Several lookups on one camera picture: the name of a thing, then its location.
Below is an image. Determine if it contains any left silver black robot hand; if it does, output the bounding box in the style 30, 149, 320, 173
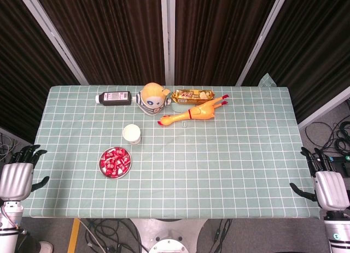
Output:
0, 144, 50, 202

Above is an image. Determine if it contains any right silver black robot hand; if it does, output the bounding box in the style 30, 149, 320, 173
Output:
289, 146, 350, 211

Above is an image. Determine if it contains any black box with green light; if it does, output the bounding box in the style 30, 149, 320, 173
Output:
329, 154, 350, 173

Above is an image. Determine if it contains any dark trouser leg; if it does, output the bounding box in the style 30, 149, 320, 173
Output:
15, 233, 42, 253

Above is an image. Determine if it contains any white shoe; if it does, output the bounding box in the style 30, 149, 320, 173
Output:
34, 240, 55, 253

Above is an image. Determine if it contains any yellow floor tape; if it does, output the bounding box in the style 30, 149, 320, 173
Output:
67, 219, 81, 253

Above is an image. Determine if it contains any metal bowl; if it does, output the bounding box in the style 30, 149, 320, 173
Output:
98, 146, 132, 180

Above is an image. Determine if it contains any dark corrugated partition panel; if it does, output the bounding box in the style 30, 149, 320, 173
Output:
32, 0, 166, 86
174, 0, 281, 86
242, 0, 350, 124
0, 0, 80, 140

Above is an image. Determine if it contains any white paper cup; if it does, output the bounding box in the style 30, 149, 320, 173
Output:
122, 123, 142, 145

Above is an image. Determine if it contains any dark bottle with white cap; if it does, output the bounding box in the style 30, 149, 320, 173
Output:
95, 91, 133, 107

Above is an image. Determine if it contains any green checkered tablecloth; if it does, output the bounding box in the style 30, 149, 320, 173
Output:
21, 72, 321, 220

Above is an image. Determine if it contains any yellow rubber chicken toy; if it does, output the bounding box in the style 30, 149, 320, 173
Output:
157, 93, 230, 127

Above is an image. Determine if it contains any yellow plush doll striped shirt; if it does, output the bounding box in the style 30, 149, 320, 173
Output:
133, 82, 172, 116

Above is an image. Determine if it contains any gold biscuit package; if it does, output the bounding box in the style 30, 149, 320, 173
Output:
171, 89, 215, 105

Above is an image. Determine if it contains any floor cable tangle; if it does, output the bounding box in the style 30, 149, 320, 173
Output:
305, 98, 350, 158
0, 133, 18, 158
79, 219, 150, 253

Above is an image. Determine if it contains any grey partition base rail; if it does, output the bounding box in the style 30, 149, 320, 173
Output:
0, 126, 35, 149
297, 85, 350, 130

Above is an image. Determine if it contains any white floor cable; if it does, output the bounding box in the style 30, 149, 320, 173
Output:
80, 221, 107, 253

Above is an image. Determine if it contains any black cable with inline switch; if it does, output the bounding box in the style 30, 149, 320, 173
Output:
212, 219, 233, 253

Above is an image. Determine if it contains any grey partition frame post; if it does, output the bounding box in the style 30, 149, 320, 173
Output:
15, 0, 90, 86
160, 0, 176, 86
235, 0, 291, 86

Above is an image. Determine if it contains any silver robot pedestal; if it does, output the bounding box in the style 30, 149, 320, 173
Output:
130, 219, 208, 253

